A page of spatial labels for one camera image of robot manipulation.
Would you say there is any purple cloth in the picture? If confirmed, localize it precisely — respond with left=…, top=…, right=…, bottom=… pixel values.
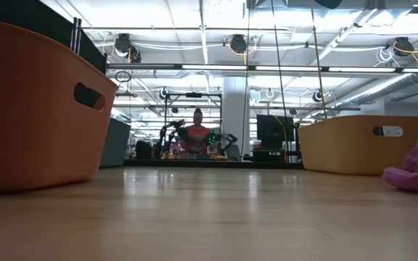
left=380, top=144, right=418, bottom=199

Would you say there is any yellow plastic bin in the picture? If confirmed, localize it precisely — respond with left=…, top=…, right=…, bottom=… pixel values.
left=297, top=115, right=418, bottom=177

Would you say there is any black background station frame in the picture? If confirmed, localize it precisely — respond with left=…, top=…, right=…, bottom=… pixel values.
left=163, top=91, right=224, bottom=154

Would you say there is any black aluminium table frame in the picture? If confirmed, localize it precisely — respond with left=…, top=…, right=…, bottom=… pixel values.
left=70, top=17, right=305, bottom=170

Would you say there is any person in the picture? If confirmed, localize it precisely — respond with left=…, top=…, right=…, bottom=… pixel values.
left=183, top=107, right=212, bottom=155

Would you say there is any black ceiling cable reel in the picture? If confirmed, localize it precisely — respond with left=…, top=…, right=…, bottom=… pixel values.
left=393, top=36, right=415, bottom=57
left=229, top=33, right=248, bottom=55
left=114, top=33, right=134, bottom=55

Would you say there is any thin black hanging cable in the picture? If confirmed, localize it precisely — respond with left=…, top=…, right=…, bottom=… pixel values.
left=270, top=0, right=290, bottom=121
left=309, top=7, right=329, bottom=121

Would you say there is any white building column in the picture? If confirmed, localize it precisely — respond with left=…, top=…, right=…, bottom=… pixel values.
left=222, top=76, right=251, bottom=157

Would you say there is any long ceiling light bar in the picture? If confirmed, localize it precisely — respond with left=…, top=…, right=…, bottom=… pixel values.
left=106, top=62, right=418, bottom=75

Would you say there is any orange plastic bin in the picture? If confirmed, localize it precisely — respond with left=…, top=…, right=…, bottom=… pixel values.
left=0, top=17, right=119, bottom=194

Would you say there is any teal plastic bin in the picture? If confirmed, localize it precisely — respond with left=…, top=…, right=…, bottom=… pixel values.
left=99, top=117, right=132, bottom=169

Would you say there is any black computer monitor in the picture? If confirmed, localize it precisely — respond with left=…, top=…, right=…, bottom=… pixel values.
left=256, top=114, right=295, bottom=162

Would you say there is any black partition wall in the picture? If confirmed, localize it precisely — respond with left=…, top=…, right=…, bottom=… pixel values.
left=0, top=0, right=108, bottom=74

